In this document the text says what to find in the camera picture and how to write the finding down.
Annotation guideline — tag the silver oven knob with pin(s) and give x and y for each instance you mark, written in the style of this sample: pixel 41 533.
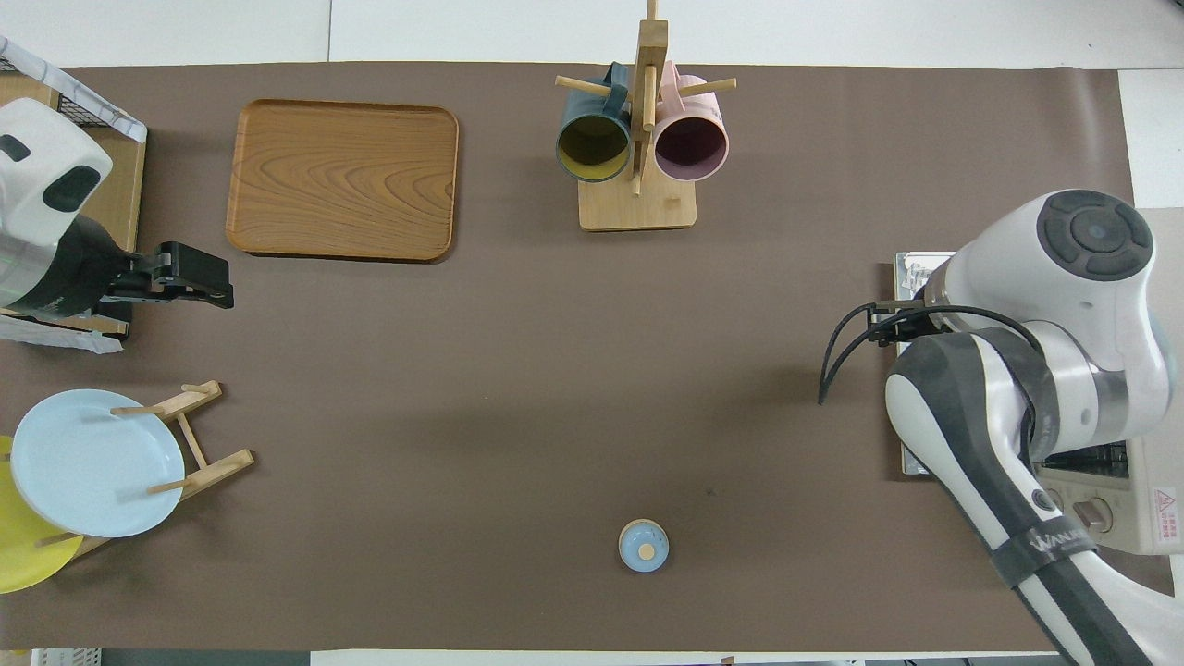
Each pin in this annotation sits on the silver oven knob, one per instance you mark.
pixel 1097 513

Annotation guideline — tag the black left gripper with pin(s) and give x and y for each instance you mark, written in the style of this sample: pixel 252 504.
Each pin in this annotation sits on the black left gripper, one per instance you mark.
pixel 194 268

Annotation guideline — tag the light blue plate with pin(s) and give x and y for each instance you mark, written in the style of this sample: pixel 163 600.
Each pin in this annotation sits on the light blue plate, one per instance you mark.
pixel 83 462

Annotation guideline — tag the blue jar with cork knob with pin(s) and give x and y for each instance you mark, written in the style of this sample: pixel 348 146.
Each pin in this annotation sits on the blue jar with cork knob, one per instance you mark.
pixel 643 546

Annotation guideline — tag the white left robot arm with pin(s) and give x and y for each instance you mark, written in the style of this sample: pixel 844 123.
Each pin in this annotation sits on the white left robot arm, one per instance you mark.
pixel 46 194

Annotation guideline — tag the white plastic sheet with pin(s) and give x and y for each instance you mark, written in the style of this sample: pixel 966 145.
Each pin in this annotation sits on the white plastic sheet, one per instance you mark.
pixel 65 338

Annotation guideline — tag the dark teal mug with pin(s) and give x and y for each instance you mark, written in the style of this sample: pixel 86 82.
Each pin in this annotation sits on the dark teal mug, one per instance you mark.
pixel 593 148

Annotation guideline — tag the toaster oven glass door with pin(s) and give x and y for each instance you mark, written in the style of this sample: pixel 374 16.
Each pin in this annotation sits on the toaster oven glass door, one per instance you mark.
pixel 916 268

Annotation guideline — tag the yellow plate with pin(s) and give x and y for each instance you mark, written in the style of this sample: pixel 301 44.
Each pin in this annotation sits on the yellow plate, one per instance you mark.
pixel 23 555

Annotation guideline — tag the beige toaster oven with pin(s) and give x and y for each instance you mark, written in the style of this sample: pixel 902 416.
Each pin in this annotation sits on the beige toaster oven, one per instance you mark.
pixel 1156 462

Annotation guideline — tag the brown table mat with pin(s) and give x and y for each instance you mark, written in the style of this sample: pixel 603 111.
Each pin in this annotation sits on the brown table mat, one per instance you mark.
pixel 555 370

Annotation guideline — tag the white slotted crate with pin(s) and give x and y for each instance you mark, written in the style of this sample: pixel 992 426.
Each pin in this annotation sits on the white slotted crate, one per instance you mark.
pixel 65 658

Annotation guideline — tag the red warning sticker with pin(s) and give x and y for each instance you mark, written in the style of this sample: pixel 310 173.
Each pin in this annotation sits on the red warning sticker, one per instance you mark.
pixel 1164 514

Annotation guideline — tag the wooden mug rack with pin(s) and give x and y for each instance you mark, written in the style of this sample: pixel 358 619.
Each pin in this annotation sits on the wooden mug rack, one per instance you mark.
pixel 638 208

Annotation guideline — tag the wooden plate rack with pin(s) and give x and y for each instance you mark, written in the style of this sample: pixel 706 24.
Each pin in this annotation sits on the wooden plate rack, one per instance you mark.
pixel 218 469

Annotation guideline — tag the wooden serving tray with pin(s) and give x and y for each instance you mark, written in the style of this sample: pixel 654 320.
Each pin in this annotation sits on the wooden serving tray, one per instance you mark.
pixel 342 180

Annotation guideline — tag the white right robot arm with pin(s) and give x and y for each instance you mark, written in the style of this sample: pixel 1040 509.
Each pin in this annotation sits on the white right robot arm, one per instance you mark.
pixel 999 277

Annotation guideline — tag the pink mug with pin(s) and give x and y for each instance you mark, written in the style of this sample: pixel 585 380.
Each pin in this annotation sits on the pink mug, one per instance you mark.
pixel 691 148

